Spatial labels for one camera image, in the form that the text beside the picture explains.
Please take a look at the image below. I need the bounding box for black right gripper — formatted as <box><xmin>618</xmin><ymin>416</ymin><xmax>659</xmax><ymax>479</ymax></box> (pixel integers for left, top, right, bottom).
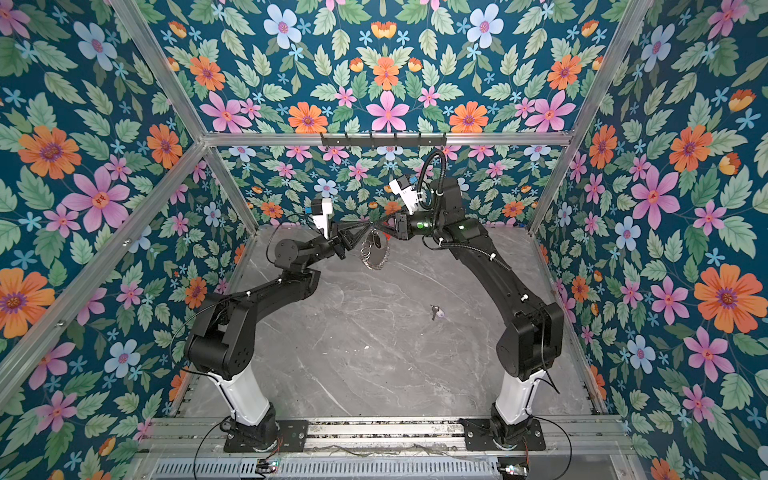
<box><xmin>375</xmin><ymin>207</ymin><xmax>446</xmax><ymax>244</ymax></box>

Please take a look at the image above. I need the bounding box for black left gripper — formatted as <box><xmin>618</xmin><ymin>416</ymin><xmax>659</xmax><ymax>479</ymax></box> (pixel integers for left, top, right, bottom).
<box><xmin>299</xmin><ymin>221</ymin><xmax>367</xmax><ymax>272</ymax></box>

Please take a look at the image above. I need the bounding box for red keyring with metal rings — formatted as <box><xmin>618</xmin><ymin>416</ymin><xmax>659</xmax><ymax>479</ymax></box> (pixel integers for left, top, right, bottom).
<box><xmin>360</xmin><ymin>229</ymin><xmax>390</xmax><ymax>270</ymax></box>

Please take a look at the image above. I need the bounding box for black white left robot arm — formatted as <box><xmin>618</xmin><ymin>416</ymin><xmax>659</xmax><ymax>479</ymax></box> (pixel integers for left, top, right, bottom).
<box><xmin>184</xmin><ymin>224</ymin><xmax>372</xmax><ymax>453</ymax></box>

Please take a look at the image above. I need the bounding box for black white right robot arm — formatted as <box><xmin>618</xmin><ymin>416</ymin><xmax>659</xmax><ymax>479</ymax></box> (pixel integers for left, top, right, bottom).
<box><xmin>377</xmin><ymin>171</ymin><xmax>565</xmax><ymax>450</ymax></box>

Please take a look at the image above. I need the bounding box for black hook rack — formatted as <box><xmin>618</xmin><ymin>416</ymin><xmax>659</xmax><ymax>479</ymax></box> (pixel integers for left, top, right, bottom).
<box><xmin>320</xmin><ymin>133</ymin><xmax>448</xmax><ymax>148</ymax></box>

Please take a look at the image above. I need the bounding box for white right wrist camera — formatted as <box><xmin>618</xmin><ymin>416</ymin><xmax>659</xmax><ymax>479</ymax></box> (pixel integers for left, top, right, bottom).
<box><xmin>389</xmin><ymin>176</ymin><xmax>426</xmax><ymax>215</ymax></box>

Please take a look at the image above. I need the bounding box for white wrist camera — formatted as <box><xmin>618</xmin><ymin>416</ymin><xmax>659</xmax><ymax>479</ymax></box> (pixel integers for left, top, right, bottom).
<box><xmin>309</xmin><ymin>197</ymin><xmax>333</xmax><ymax>239</ymax></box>
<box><xmin>389</xmin><ymin>176</ymin><xmax>426</xmax><ymax>215</ymax></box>

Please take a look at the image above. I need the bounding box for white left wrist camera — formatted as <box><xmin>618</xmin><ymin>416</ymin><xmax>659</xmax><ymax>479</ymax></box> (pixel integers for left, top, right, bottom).
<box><xmin>309</xmin><ymin>197</ymin><xmax>333</xmax><ymax>239</ymax></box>

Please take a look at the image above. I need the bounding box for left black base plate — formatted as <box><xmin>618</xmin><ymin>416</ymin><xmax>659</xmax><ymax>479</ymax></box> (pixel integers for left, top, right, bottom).
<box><xmin>220</xmin><ymin>419</ymin><xmax>309</xmax><ymax>453</ymax></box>

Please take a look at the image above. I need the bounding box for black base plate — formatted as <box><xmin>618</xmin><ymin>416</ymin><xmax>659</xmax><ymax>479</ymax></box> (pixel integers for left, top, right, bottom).
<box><xmin>220</xmin><ymin>419</ymin><xmax>309</xmax><ymax>453</ymax></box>
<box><xmin>459</xmin><ymin>418</ymin><xmax>546</xmax><ymax>452</ymax></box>

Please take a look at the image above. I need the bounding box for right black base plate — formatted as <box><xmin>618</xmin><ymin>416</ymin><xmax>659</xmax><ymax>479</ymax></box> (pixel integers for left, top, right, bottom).
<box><xmin>459</xmin><ymin>418</ymin><xmax>546</xmax><ymax>452</ymax></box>

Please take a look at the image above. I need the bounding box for white perforated cable duct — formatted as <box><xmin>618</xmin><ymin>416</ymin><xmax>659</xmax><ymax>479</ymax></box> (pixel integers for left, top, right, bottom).
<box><xmin>149</xmin><ymin>457</ymin><xmax>501</xmax><ymax>479</ymax></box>

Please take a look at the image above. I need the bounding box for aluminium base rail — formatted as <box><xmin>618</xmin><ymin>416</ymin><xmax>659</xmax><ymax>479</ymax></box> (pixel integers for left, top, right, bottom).
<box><xmin>132</xmin><ymin>415</ymin><xmax>637</xmax><ymax>467</ymax></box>

